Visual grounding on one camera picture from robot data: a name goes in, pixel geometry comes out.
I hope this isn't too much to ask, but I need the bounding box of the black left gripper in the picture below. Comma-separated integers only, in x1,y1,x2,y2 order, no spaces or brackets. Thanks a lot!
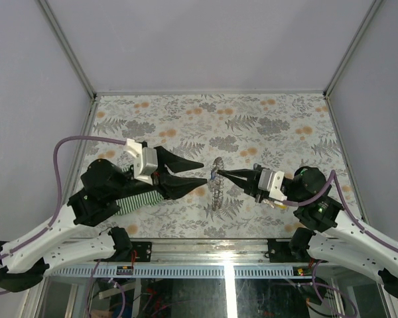
113,148,210,201

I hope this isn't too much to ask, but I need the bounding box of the metal ring disc with keyrings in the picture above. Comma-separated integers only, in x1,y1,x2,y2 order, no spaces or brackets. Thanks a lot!
209,156,224,211

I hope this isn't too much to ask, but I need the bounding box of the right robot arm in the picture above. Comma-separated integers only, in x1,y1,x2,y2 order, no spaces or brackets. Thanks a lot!
218,164,398,299

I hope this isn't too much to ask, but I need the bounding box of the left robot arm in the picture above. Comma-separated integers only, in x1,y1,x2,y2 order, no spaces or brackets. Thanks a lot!
0,139,207,294

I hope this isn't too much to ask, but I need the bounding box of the green striped cloth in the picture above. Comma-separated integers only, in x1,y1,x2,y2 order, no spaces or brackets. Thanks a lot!
112,165,165,218

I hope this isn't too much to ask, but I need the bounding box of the floral table mat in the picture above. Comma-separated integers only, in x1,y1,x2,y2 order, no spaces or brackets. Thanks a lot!
82,93,359,239

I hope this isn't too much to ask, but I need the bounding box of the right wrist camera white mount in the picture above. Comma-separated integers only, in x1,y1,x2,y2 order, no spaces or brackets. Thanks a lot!
258,168,287,203

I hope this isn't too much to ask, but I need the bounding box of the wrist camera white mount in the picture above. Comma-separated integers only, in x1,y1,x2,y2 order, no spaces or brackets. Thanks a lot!
258,168,287,203
124,138,159,185

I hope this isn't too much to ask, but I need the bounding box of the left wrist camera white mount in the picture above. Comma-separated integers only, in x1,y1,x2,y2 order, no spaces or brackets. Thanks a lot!
124,138,159,185

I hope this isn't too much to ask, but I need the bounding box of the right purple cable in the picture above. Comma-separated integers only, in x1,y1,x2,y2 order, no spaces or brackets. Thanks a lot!
281,170,398,261

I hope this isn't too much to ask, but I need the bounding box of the purple cable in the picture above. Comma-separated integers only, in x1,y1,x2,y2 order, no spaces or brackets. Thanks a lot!
0,135,129,296
281,170,398,261

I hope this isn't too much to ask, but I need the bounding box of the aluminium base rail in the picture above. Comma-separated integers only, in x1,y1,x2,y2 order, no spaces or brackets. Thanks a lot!
53,238,314,278

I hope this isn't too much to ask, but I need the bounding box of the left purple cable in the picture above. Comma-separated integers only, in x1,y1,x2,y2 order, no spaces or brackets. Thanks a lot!
0,135,129,296

